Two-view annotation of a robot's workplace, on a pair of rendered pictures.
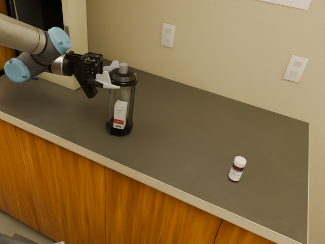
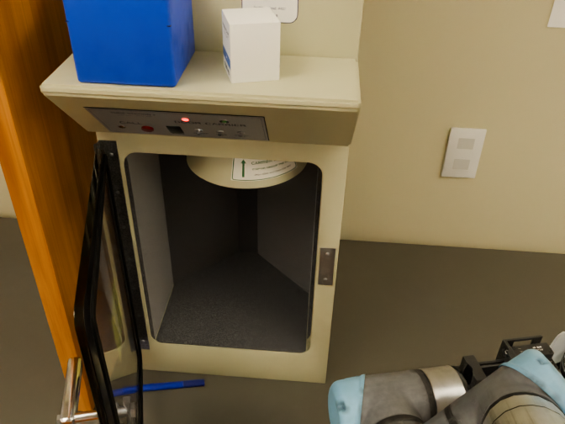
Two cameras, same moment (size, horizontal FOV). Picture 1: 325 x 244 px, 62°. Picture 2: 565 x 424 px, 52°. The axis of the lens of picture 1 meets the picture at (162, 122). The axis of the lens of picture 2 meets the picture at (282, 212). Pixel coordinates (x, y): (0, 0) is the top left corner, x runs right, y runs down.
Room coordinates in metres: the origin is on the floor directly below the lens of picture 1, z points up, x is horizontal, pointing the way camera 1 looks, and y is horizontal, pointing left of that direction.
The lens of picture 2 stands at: (0.51, 0.69, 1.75)
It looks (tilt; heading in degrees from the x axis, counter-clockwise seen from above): 36 degrees down; 343
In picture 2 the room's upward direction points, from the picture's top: 2 degrees clockwise
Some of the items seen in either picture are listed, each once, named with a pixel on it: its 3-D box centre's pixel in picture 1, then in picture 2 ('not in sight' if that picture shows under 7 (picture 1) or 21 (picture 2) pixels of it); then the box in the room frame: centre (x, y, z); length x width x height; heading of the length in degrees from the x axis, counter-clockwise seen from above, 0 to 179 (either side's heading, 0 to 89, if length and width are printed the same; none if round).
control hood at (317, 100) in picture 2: not in sight; (209, 113); (1.10, 0.60, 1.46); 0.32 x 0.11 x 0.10; 69
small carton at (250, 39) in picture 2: not in sight; (250, 45); (1.08, 0.56, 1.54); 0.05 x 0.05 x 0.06; 87
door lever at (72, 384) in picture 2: not in sight; (87, 390); (0.97, 0.78, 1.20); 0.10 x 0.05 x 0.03; 175
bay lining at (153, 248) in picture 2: (60, 22); (238, 214); (1.27, 0.53, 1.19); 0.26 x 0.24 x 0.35; 69
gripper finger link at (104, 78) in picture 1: (106, 79); not in sight; (0.81, 0.20, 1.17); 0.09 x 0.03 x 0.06; 59
